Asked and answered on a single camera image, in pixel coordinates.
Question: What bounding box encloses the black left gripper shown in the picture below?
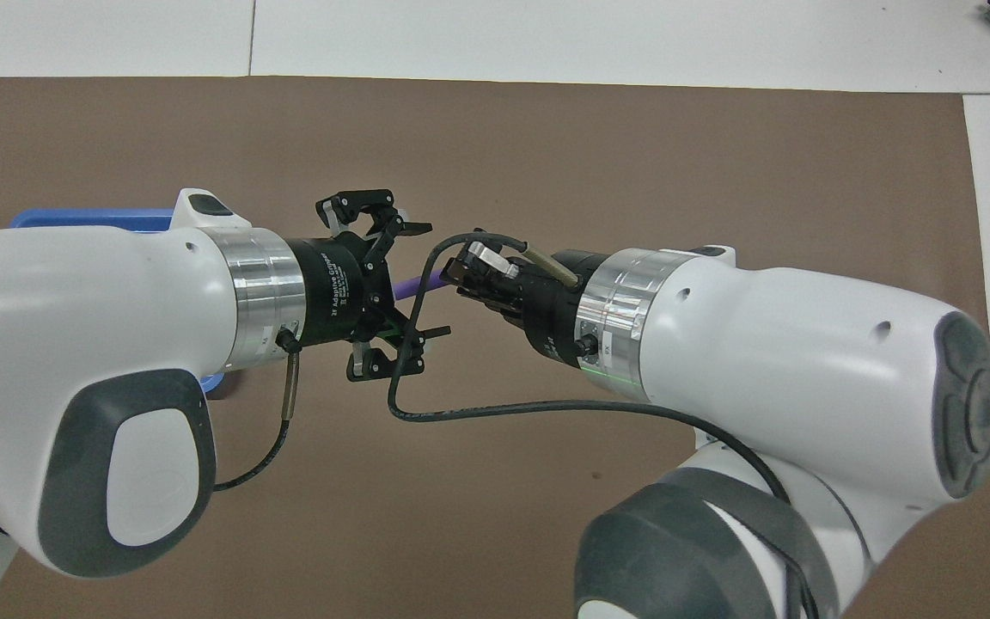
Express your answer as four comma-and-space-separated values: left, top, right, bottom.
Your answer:
289, 189, 451, 383

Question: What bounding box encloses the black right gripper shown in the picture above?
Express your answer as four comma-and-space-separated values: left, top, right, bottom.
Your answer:
442, 242, 608, 366

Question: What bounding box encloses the purple highlighter pen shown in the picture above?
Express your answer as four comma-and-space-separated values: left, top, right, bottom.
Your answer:
392, 268, 446, 302

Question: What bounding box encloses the blue plastic tray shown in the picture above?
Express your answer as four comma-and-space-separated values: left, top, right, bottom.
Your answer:
9, 206, 229, 401

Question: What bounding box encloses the brown table mat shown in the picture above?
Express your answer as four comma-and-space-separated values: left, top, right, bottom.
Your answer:
0, 76, 990, 619

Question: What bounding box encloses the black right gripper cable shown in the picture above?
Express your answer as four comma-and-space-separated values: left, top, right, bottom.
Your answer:
388, 230, 805, 619

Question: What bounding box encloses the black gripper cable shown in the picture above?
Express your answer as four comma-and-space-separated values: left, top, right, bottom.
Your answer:
213, 331, 303, 493
388, 230, 805, 619

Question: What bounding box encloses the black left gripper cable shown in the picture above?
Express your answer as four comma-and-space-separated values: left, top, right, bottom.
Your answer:
213, 331, 303, 493

